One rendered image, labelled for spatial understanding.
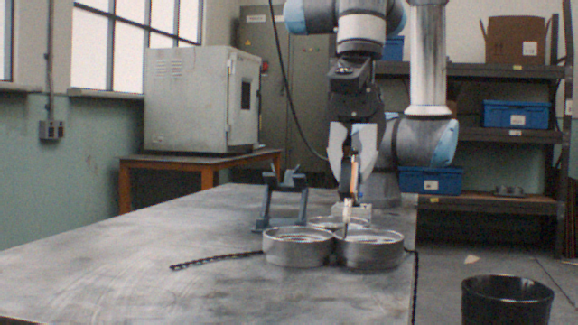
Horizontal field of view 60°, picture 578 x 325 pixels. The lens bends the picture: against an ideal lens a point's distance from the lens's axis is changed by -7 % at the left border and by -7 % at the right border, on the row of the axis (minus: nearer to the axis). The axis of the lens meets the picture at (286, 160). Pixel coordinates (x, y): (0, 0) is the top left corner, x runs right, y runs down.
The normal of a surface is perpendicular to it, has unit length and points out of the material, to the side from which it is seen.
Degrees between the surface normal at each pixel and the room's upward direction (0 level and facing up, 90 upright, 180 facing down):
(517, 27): 92
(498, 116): 90
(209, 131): 88
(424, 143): 96
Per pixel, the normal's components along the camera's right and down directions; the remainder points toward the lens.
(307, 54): -0.25, 0.07
